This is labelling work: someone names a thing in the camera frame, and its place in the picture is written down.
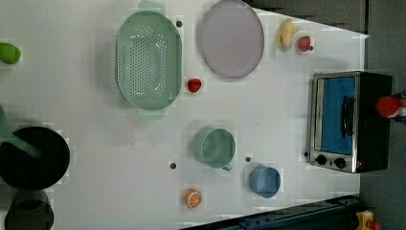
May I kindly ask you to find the red ketchup bottle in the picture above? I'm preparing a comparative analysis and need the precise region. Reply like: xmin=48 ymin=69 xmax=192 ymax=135
xmin=376 ymin=96 xmax=406 ymax=119

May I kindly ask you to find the black toaster oven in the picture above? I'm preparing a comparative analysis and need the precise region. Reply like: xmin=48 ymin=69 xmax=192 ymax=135
xmin=308 ymin=71 xmax=393 ymax=173

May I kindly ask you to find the toy strawberry near colander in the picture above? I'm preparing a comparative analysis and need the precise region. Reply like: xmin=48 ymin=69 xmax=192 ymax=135
xmin=187 ymin=79 xmax=202 ymax=93

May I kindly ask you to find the green mug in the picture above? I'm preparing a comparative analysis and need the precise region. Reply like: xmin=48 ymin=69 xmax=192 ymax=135
xmin=192 ymin=128 xmax=236 ymax=172

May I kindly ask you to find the purple round plate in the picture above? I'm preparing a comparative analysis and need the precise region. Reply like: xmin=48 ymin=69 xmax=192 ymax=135
xmin=198 ymin=0 xmax=264 ymax=78

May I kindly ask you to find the toy orange slice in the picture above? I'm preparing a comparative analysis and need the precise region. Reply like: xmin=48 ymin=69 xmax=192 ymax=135
xmin=184 ymin=189 xmax=202 ymax=209

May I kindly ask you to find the green colander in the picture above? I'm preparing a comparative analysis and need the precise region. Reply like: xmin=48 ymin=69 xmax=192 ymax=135
xmin=115 ymin=0 xmax=182 ymax=120

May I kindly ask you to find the blue cup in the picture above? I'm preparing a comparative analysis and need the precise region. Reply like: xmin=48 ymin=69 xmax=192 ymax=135
xmin=249 ymin=166 xmax=281 ymax=198

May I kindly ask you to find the toy banana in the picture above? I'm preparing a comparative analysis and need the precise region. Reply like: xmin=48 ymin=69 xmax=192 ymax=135
xmin=276 ymin=18 xmax=301 ymax=49

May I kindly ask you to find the toy strawberry near banana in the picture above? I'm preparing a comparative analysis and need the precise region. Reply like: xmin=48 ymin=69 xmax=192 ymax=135
xmin=298 ymin=36 xmax=313 ymax=52

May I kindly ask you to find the large black pot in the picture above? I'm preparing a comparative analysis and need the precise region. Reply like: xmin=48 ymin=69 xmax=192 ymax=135
xmin=0 ymin=126 xmax=70 ymax=191

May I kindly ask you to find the small black cup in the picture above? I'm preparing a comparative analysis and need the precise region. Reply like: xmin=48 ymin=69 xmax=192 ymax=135
xmin=4 ymin=191 xmax=55 ymax=230

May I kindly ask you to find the green spatula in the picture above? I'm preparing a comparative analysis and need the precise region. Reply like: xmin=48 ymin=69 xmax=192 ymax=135
xmin=0 ymin=107 xmax=42 ymax=159

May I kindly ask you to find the green toy vegetable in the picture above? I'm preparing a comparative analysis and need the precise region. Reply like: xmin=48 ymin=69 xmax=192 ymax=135
xmin=0 ymin=42 xmax=21 ymax=64

